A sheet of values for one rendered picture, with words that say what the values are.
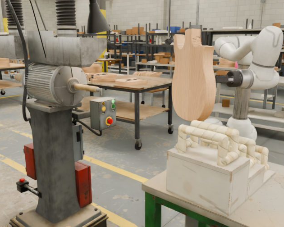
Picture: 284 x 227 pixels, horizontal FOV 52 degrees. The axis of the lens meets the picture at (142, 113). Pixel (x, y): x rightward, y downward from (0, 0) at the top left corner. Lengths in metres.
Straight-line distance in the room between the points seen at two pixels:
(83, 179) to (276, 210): 1.40
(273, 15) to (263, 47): 11.21
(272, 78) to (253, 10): 11.43
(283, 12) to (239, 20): 1.67
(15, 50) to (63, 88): 0.43
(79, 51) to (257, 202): 1.02
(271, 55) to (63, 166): 1.44
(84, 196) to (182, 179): 1.24
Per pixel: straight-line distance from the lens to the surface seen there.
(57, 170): 2.06
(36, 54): 1.93
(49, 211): 2.21
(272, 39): 1.40
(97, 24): 1.66
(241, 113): 2.08
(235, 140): 1.08
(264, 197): 1.26
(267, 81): 1.46
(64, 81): 1.75
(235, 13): 13.11
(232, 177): 1.03
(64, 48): 1.56
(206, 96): 1.16
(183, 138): 1.10
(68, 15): 1.61
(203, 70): 1.17
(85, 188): 2.24
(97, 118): 1.97
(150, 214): 1.32
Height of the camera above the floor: 1.52
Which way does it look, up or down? 14 degrees down
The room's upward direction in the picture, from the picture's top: straight up
